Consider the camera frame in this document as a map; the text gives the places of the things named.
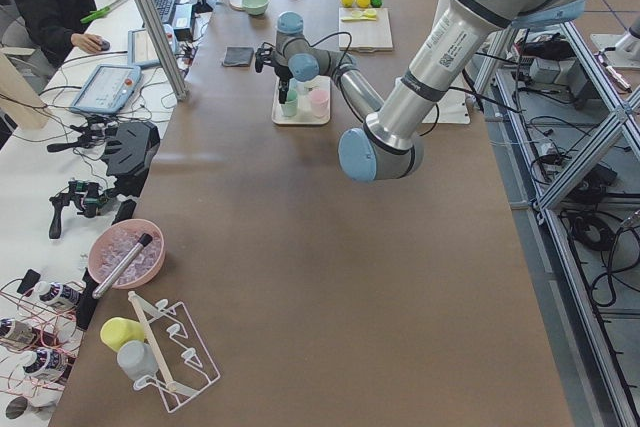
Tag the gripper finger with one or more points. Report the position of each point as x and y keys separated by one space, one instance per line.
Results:
x=281 y=91
x=286 y=89

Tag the white wire drying rack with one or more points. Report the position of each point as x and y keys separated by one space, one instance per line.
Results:
x=186 y=367

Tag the grey folded cloth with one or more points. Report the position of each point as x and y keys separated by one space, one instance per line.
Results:
x=238 y=56

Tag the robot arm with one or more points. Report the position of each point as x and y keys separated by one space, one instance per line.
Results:
x=387 y=145

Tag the yellow plastic knife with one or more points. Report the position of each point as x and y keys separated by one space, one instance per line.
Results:
x=358 y=19

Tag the bottle in copper rack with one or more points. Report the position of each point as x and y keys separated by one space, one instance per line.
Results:
x=57 y=295

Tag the cream yellow cup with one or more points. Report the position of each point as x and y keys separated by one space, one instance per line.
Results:
x=304 y=88

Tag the teach pendant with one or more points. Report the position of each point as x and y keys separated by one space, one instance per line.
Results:
x=141 y=51
x=107 y=89

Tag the frosted cup on rack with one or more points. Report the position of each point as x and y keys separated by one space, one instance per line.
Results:
x=136 y=359

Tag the green bowl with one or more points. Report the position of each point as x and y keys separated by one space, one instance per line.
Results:
x=255 y=7

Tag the yellow cup on rack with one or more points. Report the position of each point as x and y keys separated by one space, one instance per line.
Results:
x=117 y=331

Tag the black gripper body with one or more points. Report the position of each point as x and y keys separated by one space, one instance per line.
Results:
x=282 y=75

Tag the aluminium frame post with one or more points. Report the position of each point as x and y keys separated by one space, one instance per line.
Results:
x=164 y=53

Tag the green cup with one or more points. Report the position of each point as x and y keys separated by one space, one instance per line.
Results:
x=289 y=108

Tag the wooden cutting board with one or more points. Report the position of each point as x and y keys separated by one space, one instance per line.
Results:
x=365 y=36

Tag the black stand plate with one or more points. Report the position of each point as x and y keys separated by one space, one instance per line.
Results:
x=128 y=154

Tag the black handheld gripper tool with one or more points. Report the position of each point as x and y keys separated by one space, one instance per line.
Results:
x=88 y=198

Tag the pink ice bowl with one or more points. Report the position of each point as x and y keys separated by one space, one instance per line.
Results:
x=119 y=240

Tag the cream rabbit tray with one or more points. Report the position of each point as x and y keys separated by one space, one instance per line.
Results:
x=304 y=116

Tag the pink cup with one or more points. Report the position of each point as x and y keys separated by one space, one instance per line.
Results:
x=319 y=102

